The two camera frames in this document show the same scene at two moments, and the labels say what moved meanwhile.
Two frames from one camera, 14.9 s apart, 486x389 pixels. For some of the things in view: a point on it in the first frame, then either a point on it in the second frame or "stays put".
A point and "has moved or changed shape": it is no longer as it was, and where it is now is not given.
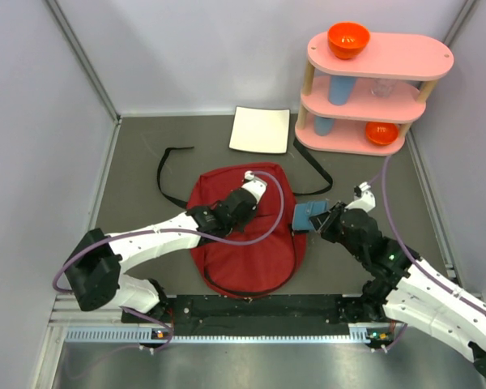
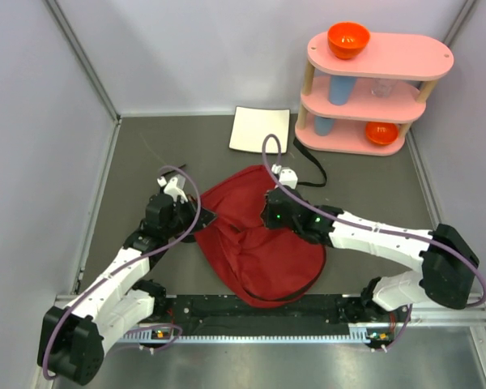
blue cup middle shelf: (340, 87) stays put
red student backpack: (265, 258) has moved or changed shape
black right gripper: (322, 222) to (266, 215)
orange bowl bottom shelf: (381, 133) stays put
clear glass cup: (382, 87) stays put
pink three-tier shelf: (364, 104) stays put
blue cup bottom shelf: (322, 126) stays put
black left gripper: (240, 226) to (191, 209)
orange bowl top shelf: (347, 40) stays put
